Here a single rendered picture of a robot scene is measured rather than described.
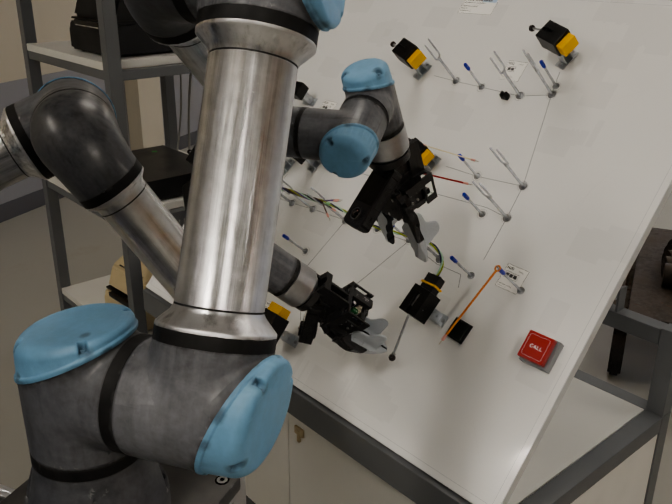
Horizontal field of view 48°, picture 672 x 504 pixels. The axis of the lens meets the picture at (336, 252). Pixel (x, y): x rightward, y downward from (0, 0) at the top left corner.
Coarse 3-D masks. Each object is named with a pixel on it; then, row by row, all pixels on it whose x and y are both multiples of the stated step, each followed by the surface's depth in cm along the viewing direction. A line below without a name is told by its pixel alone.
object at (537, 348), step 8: (528, 336) 128; (536, 336) 127; (544, 336) 126; (528, 344) 127; (536, 344) 127; (544, 344) 126; (552, 344) 125; (520, 352) 128; (528, 352) 127; (536, 352) 126; (544, 352) 125; (528, 360) 127; (536, 360) 125; (544, 360) 125
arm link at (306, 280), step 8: (304, 264) 129; (304, 272) 127; (312, 272) 129; (296, 280) 126; (304, 280) 127; (312, 280) 128; (296, 288) 126; (304, 288) 127; (312, 288) 127; (280, 296) 127; (288, 296) 127; (296, 296) 127; (304, 296) 127; (288, 304) 129; (296, 304) 128
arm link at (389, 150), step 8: (400, 136) 116; (384, 144) 115; (392, 144) 115; (400, 144) 116; (408, 144) 118; (384, 152) 116; (392, 152) 116; (400, 152) 117; (376, 160) 117; (384, 160) 117; (392, 160) 118
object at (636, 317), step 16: (624, 288) 162; (624, 304) 164; (608, 320) 165; (624, 320) 162; (640, 320) 159; (656, 320) 159; (640, 336) 160; (656, 336) 157; (656, 368) 158; (656, 384) 159; (656, 400) 160
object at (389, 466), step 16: (144, 304) 204; (160, 304) 196; (304, 400) 154; (304, 416) 156; (320, 416) 151; (336, 416) 148; (320, 432) 153; (336, 432) 148; (352, 432) 144; (352, 448) 145; (368, 448) 141; (384, 448) 139; (368, 464) 143; (384, 464) 139; (400, 464) 135; (384, 480) 140; (400, 480) 136; (416, 480) 133; (432, 480) 131; (416, 496) 134; (432, 496) 130; (448, 496) 127
